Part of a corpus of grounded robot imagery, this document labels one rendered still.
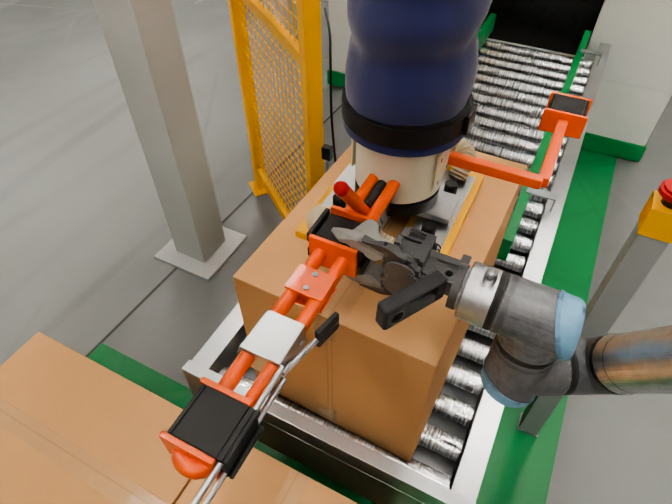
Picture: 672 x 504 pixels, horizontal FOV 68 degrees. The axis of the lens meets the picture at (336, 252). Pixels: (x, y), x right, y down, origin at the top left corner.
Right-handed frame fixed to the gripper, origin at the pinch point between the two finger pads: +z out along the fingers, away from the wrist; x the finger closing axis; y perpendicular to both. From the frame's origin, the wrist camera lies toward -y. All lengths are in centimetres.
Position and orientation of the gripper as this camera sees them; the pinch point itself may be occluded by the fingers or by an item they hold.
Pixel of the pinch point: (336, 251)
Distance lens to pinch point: 79.2
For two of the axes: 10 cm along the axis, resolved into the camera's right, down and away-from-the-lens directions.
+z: -8.9, -3.4, 3.1
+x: 0.0, -6.8, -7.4
